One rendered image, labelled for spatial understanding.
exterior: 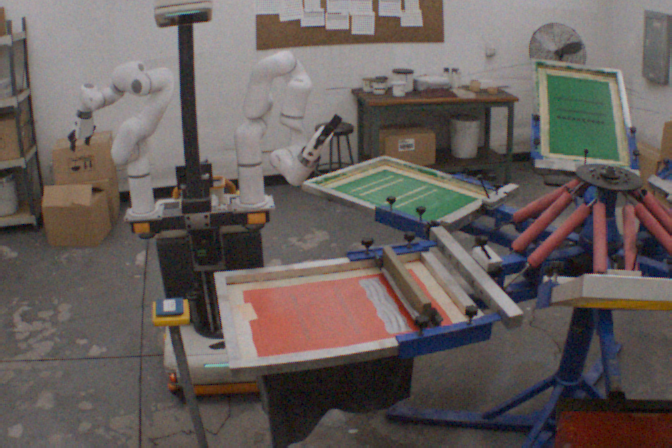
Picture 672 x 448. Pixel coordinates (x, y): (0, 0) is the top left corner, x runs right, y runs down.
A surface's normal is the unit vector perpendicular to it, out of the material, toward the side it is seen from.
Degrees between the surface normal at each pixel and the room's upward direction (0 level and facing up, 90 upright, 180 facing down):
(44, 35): 90
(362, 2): 88
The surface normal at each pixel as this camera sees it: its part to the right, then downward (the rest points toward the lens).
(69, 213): 0.00, 0.37
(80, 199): -0.02, -0.35
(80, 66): 0.24, 0.35
